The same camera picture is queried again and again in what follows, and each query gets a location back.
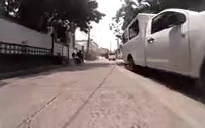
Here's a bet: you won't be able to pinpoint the pale building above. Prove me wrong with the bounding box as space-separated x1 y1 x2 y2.
74 39 110 61

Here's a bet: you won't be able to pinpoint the white vehicle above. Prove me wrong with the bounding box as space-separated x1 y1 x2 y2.
107 52 118 62

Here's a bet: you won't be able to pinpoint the white boundary wall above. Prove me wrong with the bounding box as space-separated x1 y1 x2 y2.
0 13 77 74

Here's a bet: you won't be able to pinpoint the white pickup truck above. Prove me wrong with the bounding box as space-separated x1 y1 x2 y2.
120 7 205 98

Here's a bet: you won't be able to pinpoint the pole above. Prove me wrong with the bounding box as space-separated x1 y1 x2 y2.
86 26 92 56

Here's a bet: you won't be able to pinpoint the grey concrete road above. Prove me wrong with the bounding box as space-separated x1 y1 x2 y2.
0 59 205 128

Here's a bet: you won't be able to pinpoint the dark leafy trees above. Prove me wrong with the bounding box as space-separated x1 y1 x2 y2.
0 0 106 34

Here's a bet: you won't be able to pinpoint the palm and leafy trees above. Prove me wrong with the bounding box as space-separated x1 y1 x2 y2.
109 0 205 34

